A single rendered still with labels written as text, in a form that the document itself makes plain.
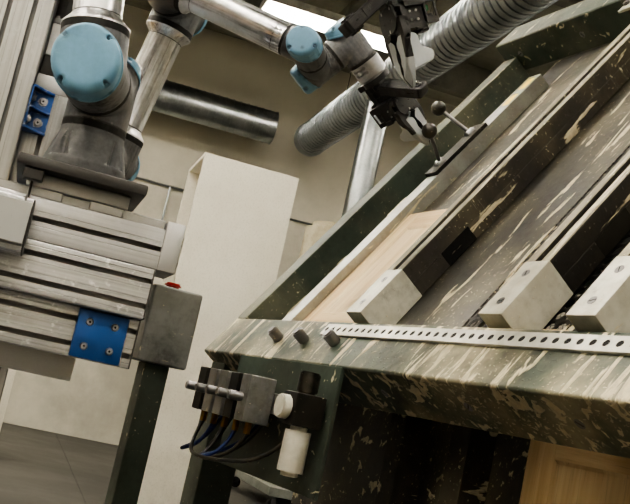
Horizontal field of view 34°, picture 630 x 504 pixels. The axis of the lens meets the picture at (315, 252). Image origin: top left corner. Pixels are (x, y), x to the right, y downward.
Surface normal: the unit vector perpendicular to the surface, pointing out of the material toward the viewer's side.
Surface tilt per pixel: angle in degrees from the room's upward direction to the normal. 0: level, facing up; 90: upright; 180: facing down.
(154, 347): 90
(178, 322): 90
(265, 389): 90
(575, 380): 55
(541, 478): 90
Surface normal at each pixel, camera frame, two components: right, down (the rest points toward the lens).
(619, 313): 0.44, -0.04
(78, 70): 0.04, -0.01
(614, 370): -0.60, -0.76
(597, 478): -0.88, -0.26
